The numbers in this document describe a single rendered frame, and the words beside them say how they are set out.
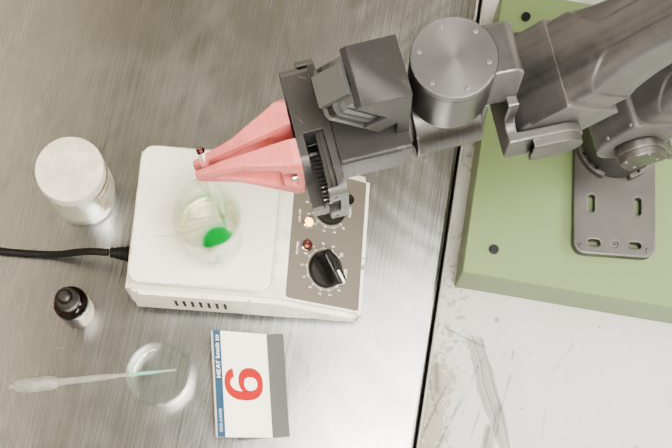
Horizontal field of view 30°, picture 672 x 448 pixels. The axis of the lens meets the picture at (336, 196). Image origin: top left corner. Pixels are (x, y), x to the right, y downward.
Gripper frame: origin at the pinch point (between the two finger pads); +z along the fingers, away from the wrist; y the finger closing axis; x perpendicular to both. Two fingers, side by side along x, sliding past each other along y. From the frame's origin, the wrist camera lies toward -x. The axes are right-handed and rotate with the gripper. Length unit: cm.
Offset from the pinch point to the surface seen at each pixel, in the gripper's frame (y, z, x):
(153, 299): 3.4, 7.8, 19.8
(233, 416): 14.5, 3.6, 21.7
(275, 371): 11.2, -0.6, 24.6
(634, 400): 21.3, -30.4, 26.4
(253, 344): 8.6, 0.6, 23.5
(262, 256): 3.1, -2.1, 16.2
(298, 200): -1.6, -6.2, 18.8
